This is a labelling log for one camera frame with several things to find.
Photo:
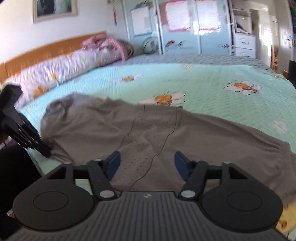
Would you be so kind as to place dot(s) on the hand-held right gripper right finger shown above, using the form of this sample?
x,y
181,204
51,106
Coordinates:
x,y
181,164

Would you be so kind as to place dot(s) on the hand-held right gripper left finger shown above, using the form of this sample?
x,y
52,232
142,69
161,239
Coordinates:
x,y
113,163

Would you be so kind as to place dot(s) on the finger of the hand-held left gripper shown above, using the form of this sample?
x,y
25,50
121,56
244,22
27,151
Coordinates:
x,y
27,136

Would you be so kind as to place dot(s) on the grey pants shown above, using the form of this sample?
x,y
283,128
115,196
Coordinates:
x,y
185,134

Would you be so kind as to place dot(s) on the pink floral long pillow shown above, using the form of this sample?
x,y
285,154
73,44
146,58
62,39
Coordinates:
x,y
57,67

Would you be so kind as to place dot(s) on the wooden headboard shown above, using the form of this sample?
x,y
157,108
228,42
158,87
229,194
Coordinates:
x,y
46,51

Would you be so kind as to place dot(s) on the green quilted bee bedspread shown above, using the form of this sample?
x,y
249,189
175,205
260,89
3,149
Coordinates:
x,y
208,76

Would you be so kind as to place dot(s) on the pink knitted blanket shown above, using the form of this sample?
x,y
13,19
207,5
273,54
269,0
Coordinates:
x,y
104,44

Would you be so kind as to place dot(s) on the striped blue yellow cushion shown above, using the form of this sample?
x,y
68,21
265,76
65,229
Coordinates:
x,y
129,49

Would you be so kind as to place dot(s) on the light blue sliding wardrobe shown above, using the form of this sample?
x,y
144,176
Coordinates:
x,y
185,44

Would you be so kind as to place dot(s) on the red hanging ornament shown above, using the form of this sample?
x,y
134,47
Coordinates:
x,y
115,15

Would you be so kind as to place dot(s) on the white drawer cabinet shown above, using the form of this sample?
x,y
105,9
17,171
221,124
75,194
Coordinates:
x,y
245,44

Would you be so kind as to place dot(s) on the wooden chair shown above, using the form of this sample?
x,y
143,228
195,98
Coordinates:
x,y
274,58

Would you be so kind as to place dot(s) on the black leather seat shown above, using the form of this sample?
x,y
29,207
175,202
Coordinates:
x,y
292,74

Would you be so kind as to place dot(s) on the blue-bordered paper sheet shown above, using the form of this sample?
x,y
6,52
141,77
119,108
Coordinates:
x,y
141,20

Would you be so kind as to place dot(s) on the pink-bordered paper sheet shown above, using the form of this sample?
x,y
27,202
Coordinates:
x,y
178,16
208,15

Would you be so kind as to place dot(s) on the framed wall picture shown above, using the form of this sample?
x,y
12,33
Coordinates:
x,y
55,9

